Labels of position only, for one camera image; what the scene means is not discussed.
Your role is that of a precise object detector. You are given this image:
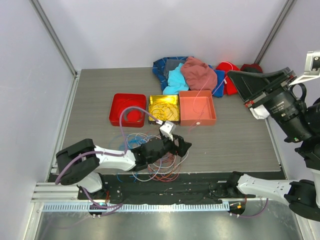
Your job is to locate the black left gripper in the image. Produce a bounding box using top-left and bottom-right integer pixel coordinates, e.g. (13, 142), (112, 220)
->
(148, 132), (191, 164)

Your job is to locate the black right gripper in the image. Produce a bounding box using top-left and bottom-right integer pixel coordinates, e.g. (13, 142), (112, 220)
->
(223, 65), (311, 141)

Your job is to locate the red cable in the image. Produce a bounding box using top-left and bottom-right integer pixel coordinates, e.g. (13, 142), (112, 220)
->
(147, 128), (178, 181)

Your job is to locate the pink cable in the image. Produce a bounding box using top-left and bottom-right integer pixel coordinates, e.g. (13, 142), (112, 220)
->
(187, 61), (241, 133)

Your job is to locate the thin yellow cable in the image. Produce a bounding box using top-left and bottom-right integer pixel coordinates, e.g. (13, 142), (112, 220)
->
(149, 97), (180, 123)

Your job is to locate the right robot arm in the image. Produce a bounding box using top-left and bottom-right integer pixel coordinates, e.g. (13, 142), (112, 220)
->
(225, 67), (320, 222)

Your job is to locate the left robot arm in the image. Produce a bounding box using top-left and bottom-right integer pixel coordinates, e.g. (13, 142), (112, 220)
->
(55, 134), (192, 200)

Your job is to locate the dark red cloth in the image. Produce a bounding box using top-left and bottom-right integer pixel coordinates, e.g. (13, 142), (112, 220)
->
(240, 63), (263, 74)

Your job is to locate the royal blue cloth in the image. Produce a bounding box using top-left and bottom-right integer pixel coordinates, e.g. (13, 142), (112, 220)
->
(209, 65), (225, 98)

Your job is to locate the salmon pink box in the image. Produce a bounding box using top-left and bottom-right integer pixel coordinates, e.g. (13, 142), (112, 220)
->
(178, 90), (217, 127)

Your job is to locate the gold metal tin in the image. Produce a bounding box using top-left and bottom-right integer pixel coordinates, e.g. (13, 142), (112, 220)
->
(148, 95), (181, 125)

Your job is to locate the dusty pink cloth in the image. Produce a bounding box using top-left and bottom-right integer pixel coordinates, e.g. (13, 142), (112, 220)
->
(180, 56), (218, 92)

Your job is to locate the red plastic box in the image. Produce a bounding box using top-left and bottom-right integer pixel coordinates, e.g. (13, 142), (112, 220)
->
(109, 93), (147, 128)

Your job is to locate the cyan cloth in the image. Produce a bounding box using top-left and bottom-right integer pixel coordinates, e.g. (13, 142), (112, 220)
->
(163, 63), (189, 95)

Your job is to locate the grey tape roll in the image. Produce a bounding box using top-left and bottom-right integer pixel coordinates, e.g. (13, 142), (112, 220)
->
(122, 107), (145, 123)

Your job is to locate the grey cloth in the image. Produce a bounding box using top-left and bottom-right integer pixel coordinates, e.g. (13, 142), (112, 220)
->
(163, 59), (186, 79)

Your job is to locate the brown cable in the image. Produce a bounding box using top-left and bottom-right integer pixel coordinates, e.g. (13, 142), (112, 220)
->
(139, 129), (182, 175)

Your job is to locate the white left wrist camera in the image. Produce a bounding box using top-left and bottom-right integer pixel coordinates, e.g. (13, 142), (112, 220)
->
(155, 119), (176, 141)

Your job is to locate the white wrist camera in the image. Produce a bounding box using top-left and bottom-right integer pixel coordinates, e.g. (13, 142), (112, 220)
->
(289, 50), (320, 86)
(155, 119), (176, 141)

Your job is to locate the white slotted cable duct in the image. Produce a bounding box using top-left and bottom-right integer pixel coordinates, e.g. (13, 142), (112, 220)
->
(42, 201), (230, 213)

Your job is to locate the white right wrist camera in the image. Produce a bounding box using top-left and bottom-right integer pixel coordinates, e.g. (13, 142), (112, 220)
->
(289, 50), (320, 86)

